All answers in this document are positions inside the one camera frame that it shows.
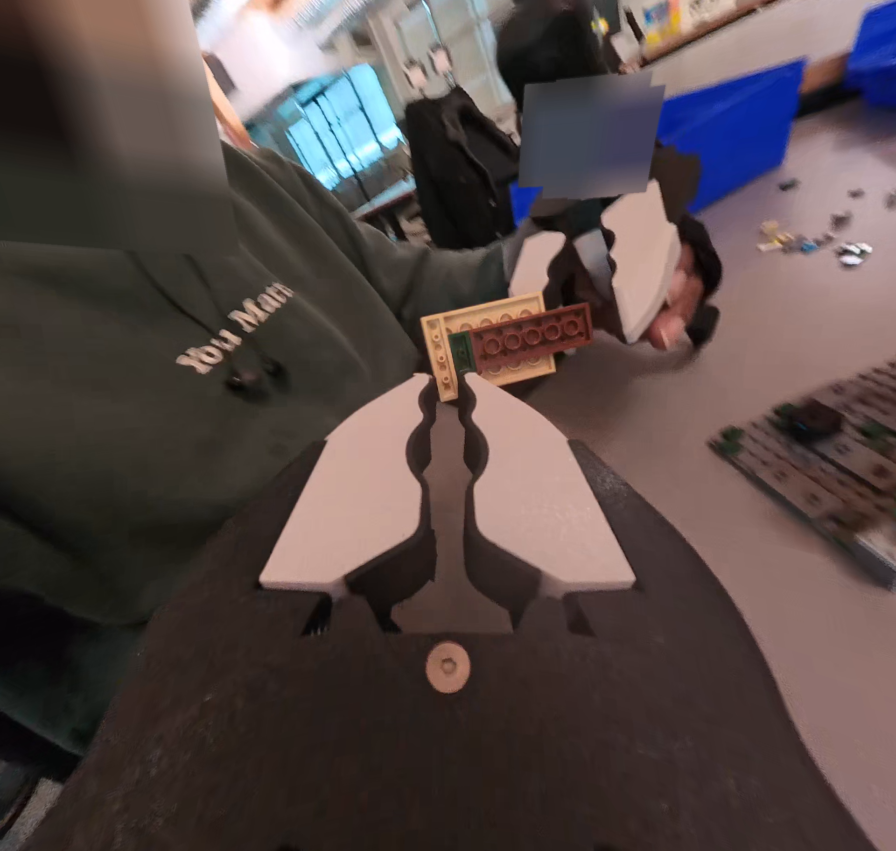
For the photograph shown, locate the blue storage bin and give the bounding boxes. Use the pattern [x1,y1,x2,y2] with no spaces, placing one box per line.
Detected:
[657,58,807,216]
[842,2,896,108]
[509,182,544,227]

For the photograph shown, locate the person's green hoodie torso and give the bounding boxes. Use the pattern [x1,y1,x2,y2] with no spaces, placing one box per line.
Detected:
[0,137,512,757]

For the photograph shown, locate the grey desk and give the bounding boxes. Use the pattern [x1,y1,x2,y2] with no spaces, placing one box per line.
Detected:
[521,95,896,851]

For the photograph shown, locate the tan brick plate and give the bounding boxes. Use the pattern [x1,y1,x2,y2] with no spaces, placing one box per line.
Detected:
[420,292,561,404]

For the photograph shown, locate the black earphone cord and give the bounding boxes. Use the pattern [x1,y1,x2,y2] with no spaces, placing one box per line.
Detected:
[126,252,289,402]

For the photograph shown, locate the scatter of small bricks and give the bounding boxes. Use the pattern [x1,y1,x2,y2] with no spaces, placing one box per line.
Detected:
[756,177,896,268]

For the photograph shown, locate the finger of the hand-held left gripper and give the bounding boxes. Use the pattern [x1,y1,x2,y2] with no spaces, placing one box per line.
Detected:
[507,230,585,302]
[601,179,684,346]

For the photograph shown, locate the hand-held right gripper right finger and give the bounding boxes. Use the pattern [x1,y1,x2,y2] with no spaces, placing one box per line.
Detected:
[457,373,638,629]

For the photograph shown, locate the black jacket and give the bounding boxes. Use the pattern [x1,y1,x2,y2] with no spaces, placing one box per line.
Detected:
[404,86,524,251]

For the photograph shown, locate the glass partition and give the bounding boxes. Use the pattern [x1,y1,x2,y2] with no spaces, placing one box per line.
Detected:
[280,65,415,194]

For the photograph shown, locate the green and grey brick baseplate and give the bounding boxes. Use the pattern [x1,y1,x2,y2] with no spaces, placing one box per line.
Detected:
[708,359,896,589]

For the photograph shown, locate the background table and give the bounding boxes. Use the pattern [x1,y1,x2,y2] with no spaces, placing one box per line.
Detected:
[352,177,422,237]

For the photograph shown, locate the brown brick plate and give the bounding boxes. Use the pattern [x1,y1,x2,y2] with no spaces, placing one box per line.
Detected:
[465,302,595,376]

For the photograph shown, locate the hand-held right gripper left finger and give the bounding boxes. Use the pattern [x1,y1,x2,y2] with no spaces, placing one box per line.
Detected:
[258,373,441,633]

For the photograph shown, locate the person's left forearm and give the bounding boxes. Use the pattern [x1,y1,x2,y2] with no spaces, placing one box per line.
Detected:
[364,221,519,306]

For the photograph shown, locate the person's left hand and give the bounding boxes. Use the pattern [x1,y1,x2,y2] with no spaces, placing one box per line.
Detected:
[645,245,704,351]

